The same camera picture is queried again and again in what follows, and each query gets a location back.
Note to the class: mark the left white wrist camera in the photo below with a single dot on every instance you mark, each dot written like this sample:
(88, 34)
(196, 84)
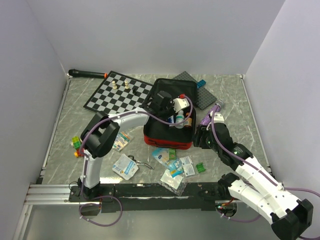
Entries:
(180, 104)

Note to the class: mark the white chess piece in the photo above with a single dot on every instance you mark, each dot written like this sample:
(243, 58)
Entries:
(126, 85)
(114, 86)

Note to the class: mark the white alcohol pad packet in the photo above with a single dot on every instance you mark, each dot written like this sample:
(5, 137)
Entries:
(186, 160)

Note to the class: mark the blue lego brick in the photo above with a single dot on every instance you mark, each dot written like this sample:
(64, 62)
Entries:
(201, 83)

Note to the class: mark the white chess piece right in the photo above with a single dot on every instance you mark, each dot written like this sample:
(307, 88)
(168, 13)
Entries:
(126, 85)

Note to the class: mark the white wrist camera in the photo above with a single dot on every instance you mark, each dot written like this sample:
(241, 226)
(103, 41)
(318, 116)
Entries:
(218, 118)
(180, 104)

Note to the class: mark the clear zip bag gauze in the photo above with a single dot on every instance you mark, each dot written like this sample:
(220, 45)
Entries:
(175, 184)

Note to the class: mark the purple tube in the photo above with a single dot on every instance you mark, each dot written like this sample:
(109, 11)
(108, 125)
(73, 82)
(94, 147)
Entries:
(215, 109)

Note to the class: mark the red black medicine bag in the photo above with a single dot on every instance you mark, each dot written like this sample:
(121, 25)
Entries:
(179, 129)

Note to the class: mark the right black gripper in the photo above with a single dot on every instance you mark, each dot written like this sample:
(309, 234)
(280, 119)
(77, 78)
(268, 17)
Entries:
(202, 131)

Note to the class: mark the black microphone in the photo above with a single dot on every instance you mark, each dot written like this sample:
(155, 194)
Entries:
(86, 74)

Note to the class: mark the black handled scissors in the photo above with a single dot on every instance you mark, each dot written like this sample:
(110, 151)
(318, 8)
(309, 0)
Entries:
(140, 163)

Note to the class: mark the blue cotton swab bag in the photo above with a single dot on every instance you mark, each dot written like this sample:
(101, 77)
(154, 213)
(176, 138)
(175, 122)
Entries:
(162, 156)

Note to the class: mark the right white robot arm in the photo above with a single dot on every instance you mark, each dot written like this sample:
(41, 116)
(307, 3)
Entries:
(250, 183)

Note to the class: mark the grey lego baseplate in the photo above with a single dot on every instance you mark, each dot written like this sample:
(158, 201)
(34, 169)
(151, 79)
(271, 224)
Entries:
(204, 97)

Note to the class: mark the white blue pad packet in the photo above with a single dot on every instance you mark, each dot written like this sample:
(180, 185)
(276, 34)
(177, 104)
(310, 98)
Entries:
(188, 170)

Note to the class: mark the brown medicine bottle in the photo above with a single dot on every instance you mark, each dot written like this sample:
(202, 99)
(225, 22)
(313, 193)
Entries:
(189, 122)

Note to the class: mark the black mounting rail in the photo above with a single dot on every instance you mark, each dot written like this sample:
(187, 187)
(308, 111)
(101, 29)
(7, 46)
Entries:
(153, 196)

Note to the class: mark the white medicine bottle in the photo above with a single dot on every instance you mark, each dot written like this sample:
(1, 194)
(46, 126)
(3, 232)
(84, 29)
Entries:
(179, 119)

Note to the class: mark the white blue mask packet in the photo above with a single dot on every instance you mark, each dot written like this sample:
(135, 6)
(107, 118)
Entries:
(125, 167)

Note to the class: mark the white chess piece left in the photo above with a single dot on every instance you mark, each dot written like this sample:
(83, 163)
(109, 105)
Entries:
(114, 86)

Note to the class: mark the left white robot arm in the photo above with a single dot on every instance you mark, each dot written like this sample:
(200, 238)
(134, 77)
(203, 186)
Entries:
(100, 134)

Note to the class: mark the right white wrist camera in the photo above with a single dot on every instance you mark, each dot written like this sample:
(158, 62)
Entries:
(218, 118)

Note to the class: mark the small green box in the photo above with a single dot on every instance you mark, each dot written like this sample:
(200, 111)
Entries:
(172, 154)

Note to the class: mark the green plastic clip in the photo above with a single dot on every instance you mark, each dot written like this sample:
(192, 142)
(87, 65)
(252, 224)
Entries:
(200, 167)

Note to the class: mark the black white chessboard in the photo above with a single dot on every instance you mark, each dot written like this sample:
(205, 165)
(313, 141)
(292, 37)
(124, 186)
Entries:
(113, 101)

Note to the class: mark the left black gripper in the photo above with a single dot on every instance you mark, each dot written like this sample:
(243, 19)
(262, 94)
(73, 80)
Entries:
(173, 111)

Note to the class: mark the red yellow toy block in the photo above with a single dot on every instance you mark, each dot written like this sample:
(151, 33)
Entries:
(79, 153)

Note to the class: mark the green yellow toy block car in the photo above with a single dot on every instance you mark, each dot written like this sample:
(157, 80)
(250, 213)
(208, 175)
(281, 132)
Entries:
(76, 142)

